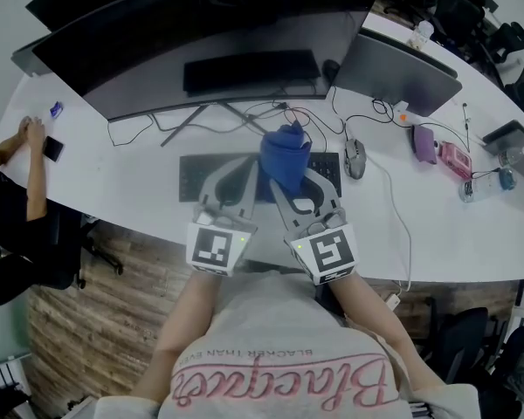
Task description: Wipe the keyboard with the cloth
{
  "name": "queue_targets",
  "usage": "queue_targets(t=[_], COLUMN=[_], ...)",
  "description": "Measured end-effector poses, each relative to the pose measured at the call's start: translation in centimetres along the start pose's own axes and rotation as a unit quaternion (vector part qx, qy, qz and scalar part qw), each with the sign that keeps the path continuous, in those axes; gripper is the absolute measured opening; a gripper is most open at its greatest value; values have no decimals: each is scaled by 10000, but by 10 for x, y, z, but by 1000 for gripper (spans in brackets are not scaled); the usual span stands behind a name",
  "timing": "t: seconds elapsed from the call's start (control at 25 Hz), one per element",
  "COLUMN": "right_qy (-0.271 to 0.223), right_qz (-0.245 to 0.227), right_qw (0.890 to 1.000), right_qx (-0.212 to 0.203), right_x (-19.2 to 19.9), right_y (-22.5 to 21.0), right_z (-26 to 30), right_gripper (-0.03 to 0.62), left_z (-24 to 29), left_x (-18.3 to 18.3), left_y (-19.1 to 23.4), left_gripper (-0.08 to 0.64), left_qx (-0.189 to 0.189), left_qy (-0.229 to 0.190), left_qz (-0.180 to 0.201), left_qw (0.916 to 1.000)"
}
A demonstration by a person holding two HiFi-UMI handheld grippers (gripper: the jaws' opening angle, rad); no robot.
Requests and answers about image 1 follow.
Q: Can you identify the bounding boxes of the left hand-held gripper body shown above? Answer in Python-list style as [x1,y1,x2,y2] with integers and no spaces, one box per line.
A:
[185,204,259,278]

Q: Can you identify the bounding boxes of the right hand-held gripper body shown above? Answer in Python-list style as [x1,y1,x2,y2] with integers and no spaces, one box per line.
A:
[283,207,362,286]

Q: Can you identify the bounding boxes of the black keyboard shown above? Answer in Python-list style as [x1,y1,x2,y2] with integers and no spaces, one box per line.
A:
[178,151,344,204]

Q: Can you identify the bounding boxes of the blue cloth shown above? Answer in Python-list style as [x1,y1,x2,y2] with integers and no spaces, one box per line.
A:
[259,120,314,196]

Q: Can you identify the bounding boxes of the person's right forearm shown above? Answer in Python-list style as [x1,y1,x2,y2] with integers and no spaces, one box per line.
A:
[330,271,447,393]

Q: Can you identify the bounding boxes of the person's left forearm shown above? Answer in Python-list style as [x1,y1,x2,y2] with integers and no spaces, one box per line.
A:
[129,270,229,406]

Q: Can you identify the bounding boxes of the grey computer mouse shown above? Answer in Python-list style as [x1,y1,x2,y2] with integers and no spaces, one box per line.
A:
[343,137,368,181]

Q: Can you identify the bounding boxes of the grey shirt with pink print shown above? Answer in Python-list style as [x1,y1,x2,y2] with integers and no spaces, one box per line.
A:
[93,271,482,419]

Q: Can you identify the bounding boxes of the purple pouch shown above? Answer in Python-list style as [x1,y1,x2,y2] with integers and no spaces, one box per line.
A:
[410,124,438,166]

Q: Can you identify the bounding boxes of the white adapter with orange button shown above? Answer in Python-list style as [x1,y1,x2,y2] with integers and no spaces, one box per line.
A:
[391,100,410,127]

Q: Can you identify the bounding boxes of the pink case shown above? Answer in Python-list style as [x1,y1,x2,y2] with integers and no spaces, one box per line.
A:
[436,141,473,182]

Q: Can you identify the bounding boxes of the grey-backed monitor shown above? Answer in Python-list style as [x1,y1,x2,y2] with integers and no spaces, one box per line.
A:
[331,25,464,120]

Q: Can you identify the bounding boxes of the large curved black monitor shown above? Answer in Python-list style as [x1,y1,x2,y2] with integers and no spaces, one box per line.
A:
[31,0,379,124]

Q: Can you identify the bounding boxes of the clear bottle with blue cap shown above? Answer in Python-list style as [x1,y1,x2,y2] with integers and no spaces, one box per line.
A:
[458,167,519,204]

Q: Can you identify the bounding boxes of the black smartphone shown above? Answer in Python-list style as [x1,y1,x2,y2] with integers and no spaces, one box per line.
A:
[42,135,66,163]

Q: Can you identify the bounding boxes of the clear jar with white lid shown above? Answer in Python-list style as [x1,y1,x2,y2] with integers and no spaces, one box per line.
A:
[407,19,435,51]

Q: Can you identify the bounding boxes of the clear plastic water bottle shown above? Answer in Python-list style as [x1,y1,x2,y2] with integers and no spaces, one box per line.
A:
[497,145,524,168]

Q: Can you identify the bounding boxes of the grey laptop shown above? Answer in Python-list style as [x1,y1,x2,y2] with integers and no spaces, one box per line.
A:
[481,119,524,179]

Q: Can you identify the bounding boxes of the white radiator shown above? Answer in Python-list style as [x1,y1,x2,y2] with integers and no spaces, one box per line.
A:
[0,354,32,412]

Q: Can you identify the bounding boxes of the white cable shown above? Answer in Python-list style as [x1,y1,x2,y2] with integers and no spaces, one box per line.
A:
[361,155,414,294]

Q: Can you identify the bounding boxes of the black charger cable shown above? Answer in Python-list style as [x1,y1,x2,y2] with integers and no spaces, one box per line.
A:
[342,97,420,143]

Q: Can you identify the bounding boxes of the black monitor cable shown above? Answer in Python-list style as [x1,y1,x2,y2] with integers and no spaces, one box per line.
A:
[107,112,156,148]

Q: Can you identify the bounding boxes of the black earphone cable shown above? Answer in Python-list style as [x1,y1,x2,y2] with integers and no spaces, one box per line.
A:
[459,101,473,153]

